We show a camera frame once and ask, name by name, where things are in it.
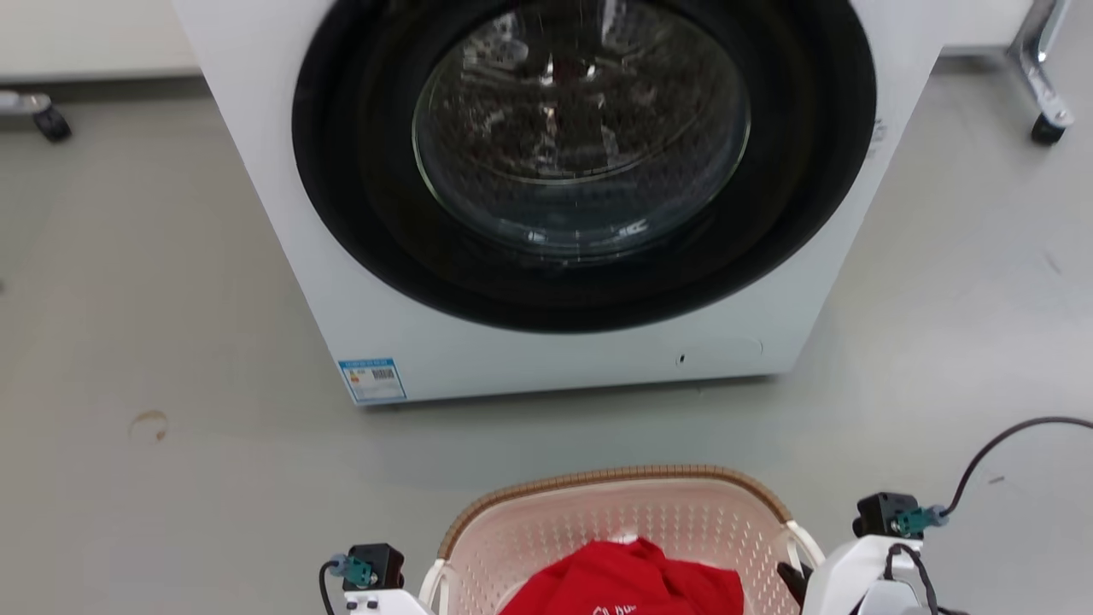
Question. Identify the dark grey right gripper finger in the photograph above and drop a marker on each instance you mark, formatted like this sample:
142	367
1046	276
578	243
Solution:
794	585

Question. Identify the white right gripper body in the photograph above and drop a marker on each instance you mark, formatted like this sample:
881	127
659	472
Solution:
845	572

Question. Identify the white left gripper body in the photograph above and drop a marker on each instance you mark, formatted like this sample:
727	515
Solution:
384	602

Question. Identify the beige plastic laundry basket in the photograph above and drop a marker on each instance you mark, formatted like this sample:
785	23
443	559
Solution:
546	521

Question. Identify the red garment with white print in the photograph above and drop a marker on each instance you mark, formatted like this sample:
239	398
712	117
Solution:
623	581

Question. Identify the blue white energy label sticker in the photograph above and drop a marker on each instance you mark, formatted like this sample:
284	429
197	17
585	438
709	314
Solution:
372	380

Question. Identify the white front-load washing machine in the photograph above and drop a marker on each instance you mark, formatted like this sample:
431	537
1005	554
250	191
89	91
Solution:
546	359

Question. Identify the round black washer door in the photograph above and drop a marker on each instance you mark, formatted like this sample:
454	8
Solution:
359	171

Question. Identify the chrome leg with black caster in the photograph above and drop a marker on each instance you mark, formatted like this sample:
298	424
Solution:
1043	85

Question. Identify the grey leg with black caster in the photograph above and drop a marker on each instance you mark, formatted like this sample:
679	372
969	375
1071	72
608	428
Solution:
38	111

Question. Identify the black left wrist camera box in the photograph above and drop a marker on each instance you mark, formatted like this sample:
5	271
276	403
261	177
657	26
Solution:
380	564

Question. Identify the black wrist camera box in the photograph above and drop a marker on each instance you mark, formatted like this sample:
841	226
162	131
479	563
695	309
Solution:
380	564
884	512

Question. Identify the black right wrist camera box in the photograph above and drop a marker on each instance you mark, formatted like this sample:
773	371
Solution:
884	512

